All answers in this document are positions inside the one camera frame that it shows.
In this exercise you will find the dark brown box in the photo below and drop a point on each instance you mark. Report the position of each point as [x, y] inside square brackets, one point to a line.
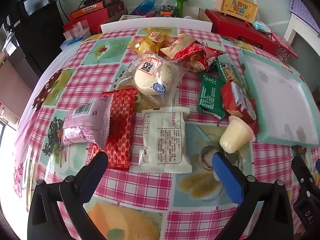
[111, 0]

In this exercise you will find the dark green snack packet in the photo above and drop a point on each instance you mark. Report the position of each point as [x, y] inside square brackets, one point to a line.
[210, 97]

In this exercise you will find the clear plastic boxes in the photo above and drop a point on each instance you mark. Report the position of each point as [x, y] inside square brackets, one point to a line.
[75, 30]

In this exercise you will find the cartoon printed cloth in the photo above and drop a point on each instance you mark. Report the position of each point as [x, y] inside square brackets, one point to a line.
[23, 142]

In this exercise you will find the light blue tissue packet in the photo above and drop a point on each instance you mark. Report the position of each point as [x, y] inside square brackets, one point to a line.
[261, 27]

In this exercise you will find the purple mat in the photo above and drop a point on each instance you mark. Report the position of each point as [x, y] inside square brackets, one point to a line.
[305, 7]

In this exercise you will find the clear wrapped cake packet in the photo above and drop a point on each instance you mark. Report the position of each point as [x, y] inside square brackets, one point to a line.
[155, 101]

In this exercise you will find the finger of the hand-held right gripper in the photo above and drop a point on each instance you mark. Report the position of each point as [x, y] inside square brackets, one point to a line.
[318, 165]
[303, 180]

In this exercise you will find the black power strip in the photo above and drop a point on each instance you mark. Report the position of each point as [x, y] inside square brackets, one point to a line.
[91, 0]

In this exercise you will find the red white snack packet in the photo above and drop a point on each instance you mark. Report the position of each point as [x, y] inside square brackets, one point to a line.
[237, 105]

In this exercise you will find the black monitor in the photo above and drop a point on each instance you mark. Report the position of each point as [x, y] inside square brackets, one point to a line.
[32, 0]

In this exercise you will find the pink snack packet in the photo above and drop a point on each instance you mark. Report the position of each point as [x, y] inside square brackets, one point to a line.
[82, 125]

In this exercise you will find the yellow snack packet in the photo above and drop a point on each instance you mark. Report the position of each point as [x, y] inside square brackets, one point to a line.
[157, 36]
[143, 46]

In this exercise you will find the cream orange snack packet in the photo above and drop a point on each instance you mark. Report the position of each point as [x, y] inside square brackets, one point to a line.
[178, 46]

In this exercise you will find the blue bottle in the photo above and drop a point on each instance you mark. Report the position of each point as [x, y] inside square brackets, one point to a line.
[143, 6]

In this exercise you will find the teal edged white tray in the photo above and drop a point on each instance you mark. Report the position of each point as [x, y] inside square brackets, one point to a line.
[277, 92]

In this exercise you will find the white desk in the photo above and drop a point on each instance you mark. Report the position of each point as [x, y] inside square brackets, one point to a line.
[300, 27]

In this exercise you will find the dark colourful toy bag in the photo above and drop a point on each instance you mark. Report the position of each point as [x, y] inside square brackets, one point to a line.
[167, 11]

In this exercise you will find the flat red box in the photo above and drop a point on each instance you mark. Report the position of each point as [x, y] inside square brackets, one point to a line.
[100, 21]

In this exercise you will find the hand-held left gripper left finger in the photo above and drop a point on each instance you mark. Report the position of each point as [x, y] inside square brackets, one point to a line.
[96, 166]

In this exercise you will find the patterned tin box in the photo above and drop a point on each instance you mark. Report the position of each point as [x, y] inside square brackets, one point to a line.
[285, 47]

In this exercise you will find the clear bun packet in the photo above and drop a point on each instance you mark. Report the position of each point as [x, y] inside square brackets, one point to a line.
[152, 77]

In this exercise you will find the orange box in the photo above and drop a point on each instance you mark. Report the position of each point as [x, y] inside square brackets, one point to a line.
[85, 10]

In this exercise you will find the pink checkered tablecloth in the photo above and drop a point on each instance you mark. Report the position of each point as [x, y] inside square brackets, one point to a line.
[87, 80]

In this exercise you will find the blue plastic box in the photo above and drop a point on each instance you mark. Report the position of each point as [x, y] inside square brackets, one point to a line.
[71, 42]

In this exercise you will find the yellow jelly cup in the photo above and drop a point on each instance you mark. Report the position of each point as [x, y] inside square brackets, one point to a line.
[235, 137]

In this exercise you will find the black cabinet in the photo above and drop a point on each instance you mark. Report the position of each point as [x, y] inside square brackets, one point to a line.
[37, 42]

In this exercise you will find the green dumbbell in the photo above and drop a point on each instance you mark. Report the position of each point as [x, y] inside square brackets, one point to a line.
[180, 5]

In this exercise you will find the red cartoon snack packet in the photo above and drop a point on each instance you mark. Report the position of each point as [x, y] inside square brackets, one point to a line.
[200, 58]

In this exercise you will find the white printed box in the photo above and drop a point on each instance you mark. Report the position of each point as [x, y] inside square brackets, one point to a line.
[126, 18]

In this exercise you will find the red gift box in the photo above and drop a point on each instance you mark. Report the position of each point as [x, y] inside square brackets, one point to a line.
[232, 30]

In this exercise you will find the red patterned snack packet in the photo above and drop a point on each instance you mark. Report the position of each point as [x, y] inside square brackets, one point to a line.
[120, 130]

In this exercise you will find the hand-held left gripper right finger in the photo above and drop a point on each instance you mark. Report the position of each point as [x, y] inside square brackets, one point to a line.
[226, 173]

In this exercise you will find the green edged biscuit packet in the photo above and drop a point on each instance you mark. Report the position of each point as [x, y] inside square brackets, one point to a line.
[232, 72]

